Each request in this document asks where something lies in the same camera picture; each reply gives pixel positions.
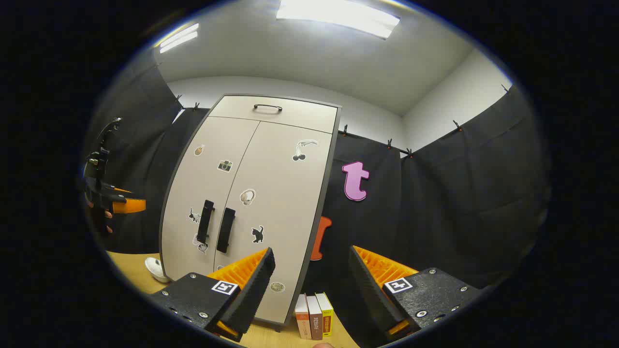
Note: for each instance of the beige cabinet drawer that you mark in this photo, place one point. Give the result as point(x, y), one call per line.
point(300, 116)

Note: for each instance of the white and orange book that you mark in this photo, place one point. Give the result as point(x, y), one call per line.
point(302, 319)

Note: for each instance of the beige cabinet door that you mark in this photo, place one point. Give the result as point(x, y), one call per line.
point(213, 145)
point(285, 193)

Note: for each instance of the small ceiling light panel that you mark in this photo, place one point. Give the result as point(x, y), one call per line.
point(179, 38)

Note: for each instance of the black backdrop cloth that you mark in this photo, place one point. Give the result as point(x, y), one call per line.
point(459, 203)

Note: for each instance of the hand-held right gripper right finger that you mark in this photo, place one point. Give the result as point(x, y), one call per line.
point(367, 295)

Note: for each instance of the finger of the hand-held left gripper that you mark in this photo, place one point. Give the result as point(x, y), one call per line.
point(129, 205)

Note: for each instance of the yellow book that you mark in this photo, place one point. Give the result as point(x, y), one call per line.
point(327, 316)

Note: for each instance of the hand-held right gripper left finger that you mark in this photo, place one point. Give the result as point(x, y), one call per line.
point(256, 290)

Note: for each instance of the beige double-door shoe cabinet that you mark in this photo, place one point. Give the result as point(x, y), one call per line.
point(311, 241)

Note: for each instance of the brown book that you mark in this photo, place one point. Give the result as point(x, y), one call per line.
point(315, 319)

